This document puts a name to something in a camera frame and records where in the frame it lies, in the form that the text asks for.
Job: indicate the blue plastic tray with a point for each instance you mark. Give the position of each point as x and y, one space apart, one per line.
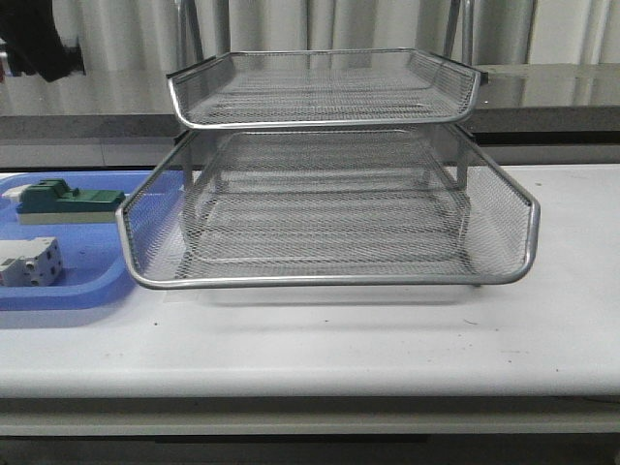
93 269

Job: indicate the silver top mesh tray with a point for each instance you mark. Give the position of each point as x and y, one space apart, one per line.
317 88

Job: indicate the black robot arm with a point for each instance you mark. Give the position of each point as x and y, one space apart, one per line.
31 44

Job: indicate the grey metal rack frame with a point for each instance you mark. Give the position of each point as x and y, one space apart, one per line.
324 167

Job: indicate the green and beige switch block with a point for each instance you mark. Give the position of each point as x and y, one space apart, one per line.
53 201

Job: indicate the silver mesh tray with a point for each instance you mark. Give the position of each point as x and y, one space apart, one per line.
317 88
159 222
331 229

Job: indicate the silver bottom mesh tray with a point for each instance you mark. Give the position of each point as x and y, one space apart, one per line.
331 229

